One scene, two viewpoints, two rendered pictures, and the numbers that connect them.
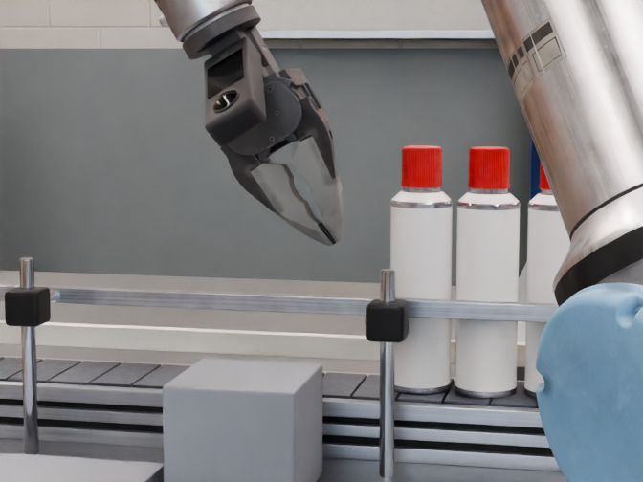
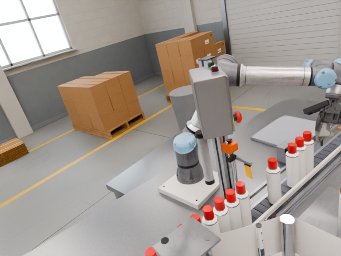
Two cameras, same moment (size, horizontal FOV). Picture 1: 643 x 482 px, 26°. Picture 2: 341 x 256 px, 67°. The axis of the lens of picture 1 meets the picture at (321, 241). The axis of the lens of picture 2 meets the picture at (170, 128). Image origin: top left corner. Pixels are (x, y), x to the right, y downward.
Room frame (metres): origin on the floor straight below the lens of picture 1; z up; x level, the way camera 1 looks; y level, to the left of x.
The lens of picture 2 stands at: (1.47, -1.12, 1.67)
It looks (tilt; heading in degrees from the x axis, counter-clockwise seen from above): 24 degrees down; 138
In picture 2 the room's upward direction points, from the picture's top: 14 degrees counter-clockwise
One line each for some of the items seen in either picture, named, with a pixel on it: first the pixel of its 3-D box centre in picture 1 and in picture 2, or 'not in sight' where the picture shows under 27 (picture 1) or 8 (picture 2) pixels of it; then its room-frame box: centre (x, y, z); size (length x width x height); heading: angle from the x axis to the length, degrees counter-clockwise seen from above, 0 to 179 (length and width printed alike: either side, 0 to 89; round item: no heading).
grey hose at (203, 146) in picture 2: not in sight; (205, 158); (0.96, -0.53, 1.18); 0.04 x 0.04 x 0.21
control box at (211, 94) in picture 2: not in sight; (211, 100); (0.99, -0.48, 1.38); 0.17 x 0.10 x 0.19; 133
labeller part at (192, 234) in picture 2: not in sight; (185, 243); (1.10, -0.83, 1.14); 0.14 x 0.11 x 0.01; 78
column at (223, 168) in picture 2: not in sight; (220, 143); (0.94, -0.40, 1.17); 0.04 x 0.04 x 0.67; 78
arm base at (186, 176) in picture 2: not in sight; (189, 168); (0.65, -0.31, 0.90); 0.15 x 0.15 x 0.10
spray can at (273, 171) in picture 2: not in sight; (273, 181); (1.11, -0.32, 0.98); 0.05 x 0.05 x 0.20
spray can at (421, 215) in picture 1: (420, 268); (307, 153); (1.16, -0.08, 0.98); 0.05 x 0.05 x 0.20
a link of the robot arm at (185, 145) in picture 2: not in sight; (185, 148); (0.64, -0.30, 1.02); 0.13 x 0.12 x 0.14; 116
